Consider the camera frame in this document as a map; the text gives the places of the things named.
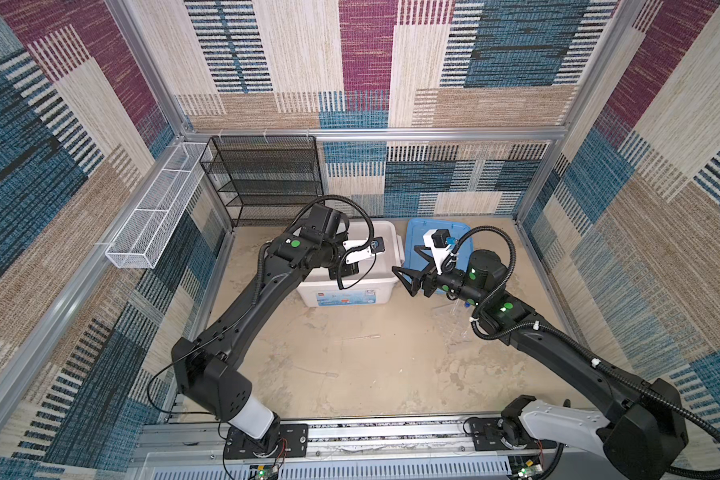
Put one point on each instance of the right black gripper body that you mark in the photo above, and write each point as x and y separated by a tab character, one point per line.
452	281

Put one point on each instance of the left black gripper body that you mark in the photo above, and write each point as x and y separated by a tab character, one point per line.
340	269

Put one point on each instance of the white plastic bin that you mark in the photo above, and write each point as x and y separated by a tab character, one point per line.
374	282

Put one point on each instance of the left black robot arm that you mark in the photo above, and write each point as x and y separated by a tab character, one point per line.
322	235

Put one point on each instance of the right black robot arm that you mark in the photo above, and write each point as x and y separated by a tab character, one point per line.
639	427

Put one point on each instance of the clear test tube rack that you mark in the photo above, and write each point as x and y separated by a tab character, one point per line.
452	321

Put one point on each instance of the blue plastic lid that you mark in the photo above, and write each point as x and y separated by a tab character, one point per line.
415	236

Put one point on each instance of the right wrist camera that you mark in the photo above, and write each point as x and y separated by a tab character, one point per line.
441	245

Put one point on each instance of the black wire shelf rack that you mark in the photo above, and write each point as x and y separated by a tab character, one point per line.
263	180

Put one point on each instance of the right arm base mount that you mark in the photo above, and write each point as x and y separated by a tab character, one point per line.
497	434

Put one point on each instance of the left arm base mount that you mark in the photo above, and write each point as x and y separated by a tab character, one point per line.
287	440

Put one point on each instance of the white wire wall basket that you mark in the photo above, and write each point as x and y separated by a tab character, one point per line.
141	241

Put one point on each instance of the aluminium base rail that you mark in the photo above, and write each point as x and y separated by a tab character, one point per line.
391	447

